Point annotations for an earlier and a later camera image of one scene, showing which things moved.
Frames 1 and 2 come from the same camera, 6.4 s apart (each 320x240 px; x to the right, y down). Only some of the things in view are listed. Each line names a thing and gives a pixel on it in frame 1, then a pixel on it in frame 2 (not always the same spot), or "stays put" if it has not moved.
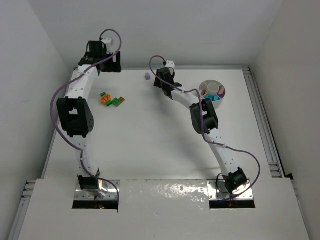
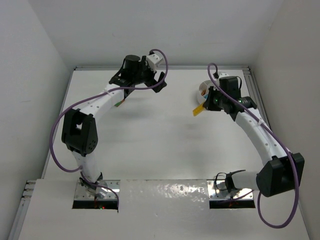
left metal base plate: x=107 y=191 stays put
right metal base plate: x=217 y=190 stays put
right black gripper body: x=162 y=75 to x=211 y=99
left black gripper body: x=113 y=64 to x=152 y=80
